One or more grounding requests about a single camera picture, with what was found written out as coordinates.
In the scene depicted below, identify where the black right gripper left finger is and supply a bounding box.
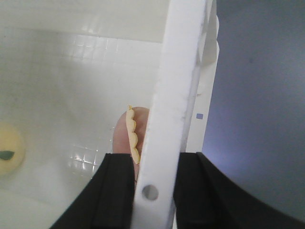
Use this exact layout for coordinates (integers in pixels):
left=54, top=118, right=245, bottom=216
left=52, top=154, right=135, bottom=229

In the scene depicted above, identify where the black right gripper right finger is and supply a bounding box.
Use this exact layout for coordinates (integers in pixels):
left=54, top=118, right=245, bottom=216
left=173, top=152, right=305, bottom=229

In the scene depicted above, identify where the pink plush dinosaur toy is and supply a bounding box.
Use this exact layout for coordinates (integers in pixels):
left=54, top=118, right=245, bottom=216
left=112, top=106, right=149, bottom=183

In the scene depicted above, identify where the yellow plush toy green crest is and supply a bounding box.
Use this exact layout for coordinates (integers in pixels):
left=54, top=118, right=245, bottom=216
left=0, top=122, right=25, bottom=176

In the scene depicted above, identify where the white Totelife plastic crate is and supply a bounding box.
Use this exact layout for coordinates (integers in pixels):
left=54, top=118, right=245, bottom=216
left=0, top=0, right=219, bottom=229

